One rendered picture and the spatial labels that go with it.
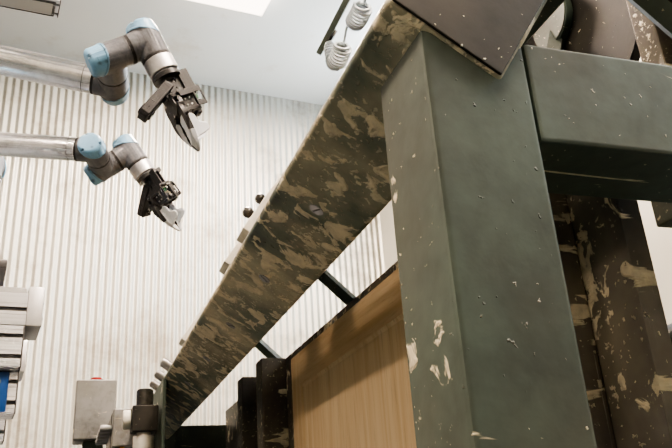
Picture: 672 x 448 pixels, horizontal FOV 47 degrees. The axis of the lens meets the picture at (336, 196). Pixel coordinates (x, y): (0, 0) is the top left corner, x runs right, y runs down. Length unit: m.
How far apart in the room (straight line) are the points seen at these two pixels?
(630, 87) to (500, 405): 0.30
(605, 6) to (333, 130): 1.67
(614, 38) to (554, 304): 1.78
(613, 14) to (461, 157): 1.78
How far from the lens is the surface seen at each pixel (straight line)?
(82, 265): 5.66
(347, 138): 0.75
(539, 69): 0.64
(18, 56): 2.13
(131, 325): 5.58
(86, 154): 2.46
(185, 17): 5.77
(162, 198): 2.53
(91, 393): 2.56
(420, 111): 0.59
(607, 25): 2.33
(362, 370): 1.31
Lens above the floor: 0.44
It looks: 24 degrees up
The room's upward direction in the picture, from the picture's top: 4 degrees counter-clockwise
